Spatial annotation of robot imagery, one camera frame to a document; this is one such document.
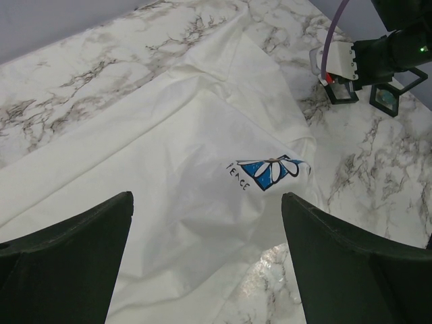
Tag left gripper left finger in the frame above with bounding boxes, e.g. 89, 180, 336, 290
1, 192, 134, 323

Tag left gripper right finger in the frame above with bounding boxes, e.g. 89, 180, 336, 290
281, 193, 431, 323

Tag white printed t-shirt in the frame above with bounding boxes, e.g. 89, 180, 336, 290
1, 13, 321, 323

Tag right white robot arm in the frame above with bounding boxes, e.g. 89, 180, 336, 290
352, 0, 431, 90

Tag black frame stand upper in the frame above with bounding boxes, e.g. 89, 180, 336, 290
324, 80, 359, 105

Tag black frame stand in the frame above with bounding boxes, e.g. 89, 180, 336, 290
324, 80, 359, 105
369, 67, 429, 117

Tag black frame stand lower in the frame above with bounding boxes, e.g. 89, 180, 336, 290
369, 67, 429, 117

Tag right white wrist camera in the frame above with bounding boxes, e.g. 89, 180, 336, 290
309, 41, 358, 86

